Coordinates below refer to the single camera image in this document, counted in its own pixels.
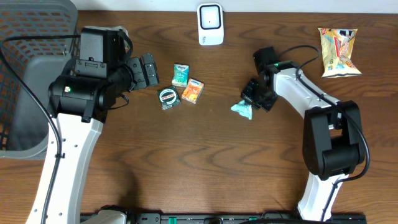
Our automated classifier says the dark grey plastic basket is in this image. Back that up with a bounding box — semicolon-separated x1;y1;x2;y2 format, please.
1;0;79;159

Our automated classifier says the orange tissue pack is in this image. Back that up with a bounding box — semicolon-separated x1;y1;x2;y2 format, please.
182;78;205;104

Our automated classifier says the black round-logo packet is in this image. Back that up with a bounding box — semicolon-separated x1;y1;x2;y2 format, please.
157;86;181;110

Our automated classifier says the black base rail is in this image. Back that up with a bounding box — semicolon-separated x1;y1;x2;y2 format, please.
80;212;368;224

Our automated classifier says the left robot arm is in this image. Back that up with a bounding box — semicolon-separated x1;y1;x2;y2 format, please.
27;26;159;223

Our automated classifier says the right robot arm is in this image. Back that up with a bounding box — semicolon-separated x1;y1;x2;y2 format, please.
241;47;370;222

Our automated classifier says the green tissue pack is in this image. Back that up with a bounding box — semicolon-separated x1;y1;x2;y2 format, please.
172;64;190;87

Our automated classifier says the yellow snack bag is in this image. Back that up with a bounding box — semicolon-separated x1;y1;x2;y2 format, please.
318;27;362;78

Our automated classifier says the teal packet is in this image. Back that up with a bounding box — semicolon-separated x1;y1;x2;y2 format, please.
231;100;253;120

